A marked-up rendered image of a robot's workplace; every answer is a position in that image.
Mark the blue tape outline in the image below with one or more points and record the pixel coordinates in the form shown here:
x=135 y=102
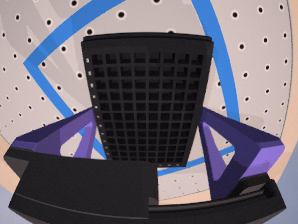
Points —
x=94 y=9

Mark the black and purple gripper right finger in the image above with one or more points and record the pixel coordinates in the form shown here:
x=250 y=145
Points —
x=256 y=152

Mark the black well plate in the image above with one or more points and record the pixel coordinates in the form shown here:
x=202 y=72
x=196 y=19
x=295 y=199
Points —
x=164 y=135

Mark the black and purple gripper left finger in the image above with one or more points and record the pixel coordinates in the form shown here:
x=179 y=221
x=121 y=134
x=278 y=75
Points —
x=50 y=138

